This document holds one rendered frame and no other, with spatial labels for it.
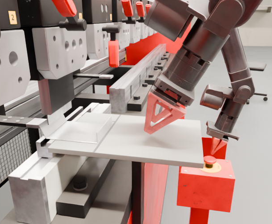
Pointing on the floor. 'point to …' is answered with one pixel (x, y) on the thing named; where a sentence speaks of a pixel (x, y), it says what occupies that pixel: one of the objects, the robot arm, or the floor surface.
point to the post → (34, 132)
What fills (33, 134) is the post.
